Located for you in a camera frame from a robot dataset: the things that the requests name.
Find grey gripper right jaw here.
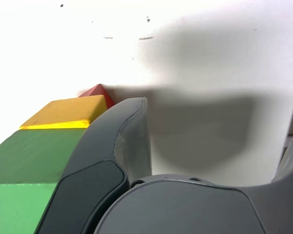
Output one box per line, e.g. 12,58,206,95
95,131,293,234

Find yellow cube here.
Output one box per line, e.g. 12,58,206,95
19,94,108,131

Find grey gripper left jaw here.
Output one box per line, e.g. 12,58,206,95
35,97,153,234

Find green cube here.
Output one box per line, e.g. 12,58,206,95
0,128,87,234

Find red cube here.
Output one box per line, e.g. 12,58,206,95
78,83,117,110

